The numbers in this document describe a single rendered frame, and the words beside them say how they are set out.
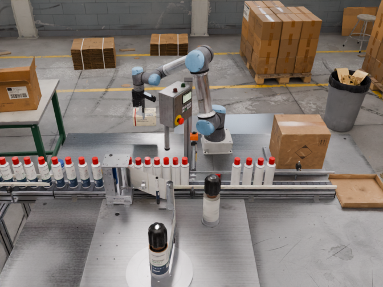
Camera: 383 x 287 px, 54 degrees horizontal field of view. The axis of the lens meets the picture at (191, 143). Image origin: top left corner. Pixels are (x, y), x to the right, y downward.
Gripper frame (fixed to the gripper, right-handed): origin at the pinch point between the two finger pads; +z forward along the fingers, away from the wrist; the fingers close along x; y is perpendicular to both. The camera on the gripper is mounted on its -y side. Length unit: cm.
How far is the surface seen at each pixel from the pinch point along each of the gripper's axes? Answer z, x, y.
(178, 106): -39, 62, -22
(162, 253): -5, 127, -10
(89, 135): 16.7, -2.3, 41.4
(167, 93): -46, 60, -17
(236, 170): 0, 69, -53
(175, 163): -5, 65, -19
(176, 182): 8, 66, -19
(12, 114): 20, -47, 111
